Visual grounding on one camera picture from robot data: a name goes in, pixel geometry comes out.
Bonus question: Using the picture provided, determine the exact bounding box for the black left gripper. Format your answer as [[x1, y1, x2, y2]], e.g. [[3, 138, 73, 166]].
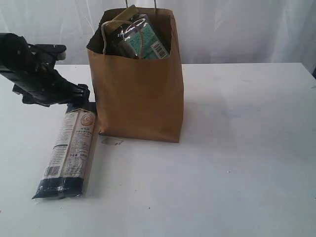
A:
[[0, 62, 90, 107]]

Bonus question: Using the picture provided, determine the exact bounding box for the dark blue noodle packet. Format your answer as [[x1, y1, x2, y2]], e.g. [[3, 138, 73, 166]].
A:
[[32, 102, 97, 199]]

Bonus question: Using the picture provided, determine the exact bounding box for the clear jar yellow lid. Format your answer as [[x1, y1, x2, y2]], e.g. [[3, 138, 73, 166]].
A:
[[101, 5, 169, 59]]

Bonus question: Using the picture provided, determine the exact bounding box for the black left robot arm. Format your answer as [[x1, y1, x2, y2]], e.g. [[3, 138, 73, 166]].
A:
[[0, 33, 90, 108]]

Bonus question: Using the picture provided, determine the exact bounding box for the brown paper shopping bag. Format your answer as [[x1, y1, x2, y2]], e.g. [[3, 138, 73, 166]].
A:
[[86, 8, 184, 143]]

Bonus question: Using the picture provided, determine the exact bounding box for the clear tape scrap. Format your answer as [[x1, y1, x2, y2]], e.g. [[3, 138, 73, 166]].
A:
[[102, 137, 123, 146]]

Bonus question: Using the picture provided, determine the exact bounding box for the white backdrop curtain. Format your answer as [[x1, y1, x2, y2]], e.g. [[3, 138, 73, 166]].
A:
[[0, 0, 316, 71]]

